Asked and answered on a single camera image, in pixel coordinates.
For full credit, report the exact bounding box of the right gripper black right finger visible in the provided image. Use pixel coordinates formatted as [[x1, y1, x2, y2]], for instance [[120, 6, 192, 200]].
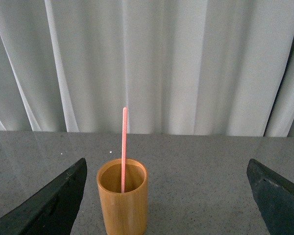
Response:
[[246, 159, 294, 235]]

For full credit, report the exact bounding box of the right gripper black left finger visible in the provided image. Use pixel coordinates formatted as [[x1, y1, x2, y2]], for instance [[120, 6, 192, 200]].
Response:
[[0, 158, 87, 235]]

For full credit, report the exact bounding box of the bamboo chopstick holder cup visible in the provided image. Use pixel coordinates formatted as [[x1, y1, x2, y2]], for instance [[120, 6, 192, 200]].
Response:
[[97, 159, 148, 235]]

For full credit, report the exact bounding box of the white curtain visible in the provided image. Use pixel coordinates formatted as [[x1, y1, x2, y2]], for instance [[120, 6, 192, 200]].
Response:
[[0, 0, 294, 137]]

